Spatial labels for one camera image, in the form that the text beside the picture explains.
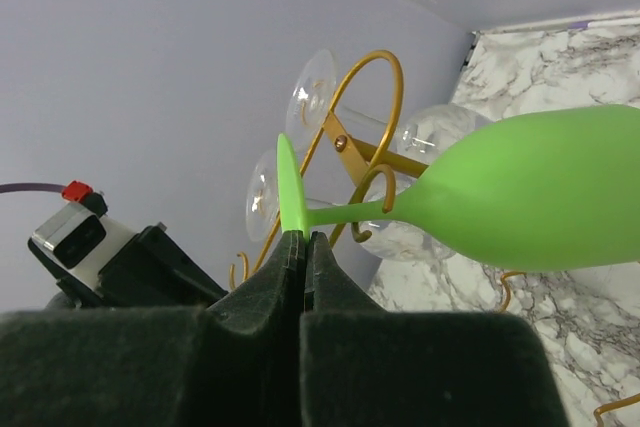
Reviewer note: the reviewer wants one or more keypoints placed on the green wine glass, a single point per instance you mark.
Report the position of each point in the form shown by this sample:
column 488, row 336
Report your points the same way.
column 538, row 192

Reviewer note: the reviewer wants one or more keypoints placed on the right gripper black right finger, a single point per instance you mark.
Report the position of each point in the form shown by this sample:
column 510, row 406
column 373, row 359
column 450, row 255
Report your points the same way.
column 361, row 365

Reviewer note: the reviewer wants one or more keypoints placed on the gold wire glass rack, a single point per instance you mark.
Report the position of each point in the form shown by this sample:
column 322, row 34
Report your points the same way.
column 578, row 359

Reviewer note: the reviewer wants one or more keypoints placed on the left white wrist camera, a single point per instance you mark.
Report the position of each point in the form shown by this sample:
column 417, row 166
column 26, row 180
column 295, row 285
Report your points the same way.
column 80, row 239

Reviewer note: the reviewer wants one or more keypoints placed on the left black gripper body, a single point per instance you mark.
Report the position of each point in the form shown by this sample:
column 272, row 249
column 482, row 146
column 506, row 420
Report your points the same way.
column 127, row 269

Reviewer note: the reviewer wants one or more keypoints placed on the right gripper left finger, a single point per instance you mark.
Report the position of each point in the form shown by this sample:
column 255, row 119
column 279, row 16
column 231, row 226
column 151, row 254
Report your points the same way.
column 233, row 364

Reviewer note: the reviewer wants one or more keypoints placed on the clear wine glass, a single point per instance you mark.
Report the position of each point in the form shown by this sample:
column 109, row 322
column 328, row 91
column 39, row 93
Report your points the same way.
column 390, row 240
column 423, row 138

